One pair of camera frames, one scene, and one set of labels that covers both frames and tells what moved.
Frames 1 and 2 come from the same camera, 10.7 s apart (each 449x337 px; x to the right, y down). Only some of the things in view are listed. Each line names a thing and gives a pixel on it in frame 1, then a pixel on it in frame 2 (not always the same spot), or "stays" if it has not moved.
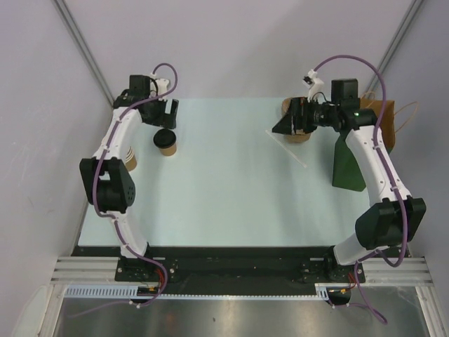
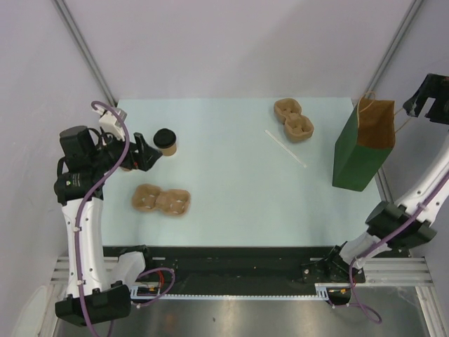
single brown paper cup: x=169 y=151 stays
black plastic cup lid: x=164 y=138 stays
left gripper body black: x=157 y=116 to x=135 y=158
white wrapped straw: x=282 y=144 stays
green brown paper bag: x=347 y=171 stays
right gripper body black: x=314 y=114 to x=436 y=86
